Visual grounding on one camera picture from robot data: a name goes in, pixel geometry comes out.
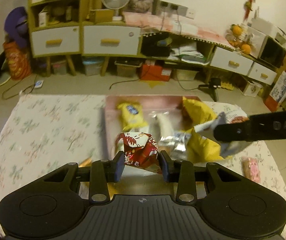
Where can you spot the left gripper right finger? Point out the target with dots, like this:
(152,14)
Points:
(182,173)

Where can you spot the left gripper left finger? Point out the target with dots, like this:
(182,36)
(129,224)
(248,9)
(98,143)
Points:
(103,172)

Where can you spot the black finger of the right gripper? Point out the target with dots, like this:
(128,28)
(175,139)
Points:
(269,126)

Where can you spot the gold bar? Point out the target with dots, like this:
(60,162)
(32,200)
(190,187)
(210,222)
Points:
(85,163)

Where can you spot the yellow snack bag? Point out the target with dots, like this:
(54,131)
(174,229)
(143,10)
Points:
(195,112)
(199,149)

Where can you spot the red white candy packet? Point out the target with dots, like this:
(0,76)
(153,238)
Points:
(140,149)

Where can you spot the clear white wafer packet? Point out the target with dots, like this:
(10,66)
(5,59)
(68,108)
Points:
(169,139)

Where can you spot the pink nougat bar packet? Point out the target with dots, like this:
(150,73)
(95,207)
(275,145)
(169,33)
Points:
(251,169)

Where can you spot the small yellow blue packet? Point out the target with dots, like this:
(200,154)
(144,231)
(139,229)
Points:
(131,115)

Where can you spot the white nut snack packet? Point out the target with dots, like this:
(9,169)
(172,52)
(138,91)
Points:
(228,130)

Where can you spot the pink silver cardboard box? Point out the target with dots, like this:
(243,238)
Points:
(150,105)

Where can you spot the floral tablecloth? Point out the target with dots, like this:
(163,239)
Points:
(45,132)

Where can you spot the white drawer cabinet right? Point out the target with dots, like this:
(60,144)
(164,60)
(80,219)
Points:
(237,63)

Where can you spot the white drawer cabinet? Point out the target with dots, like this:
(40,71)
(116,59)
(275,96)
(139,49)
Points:
(237,63)
(66,27)

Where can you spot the oranges on stand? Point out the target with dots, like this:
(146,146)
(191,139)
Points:
(238,37)

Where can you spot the red storage box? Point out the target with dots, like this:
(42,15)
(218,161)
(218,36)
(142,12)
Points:
(154,73)

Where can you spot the orange cartoon bag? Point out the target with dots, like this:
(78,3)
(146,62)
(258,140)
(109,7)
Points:
(18,60)

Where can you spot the white drawer cabinet left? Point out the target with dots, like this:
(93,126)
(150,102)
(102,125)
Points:
(66,27)

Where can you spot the purple hat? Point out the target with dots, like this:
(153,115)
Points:
(16,26)

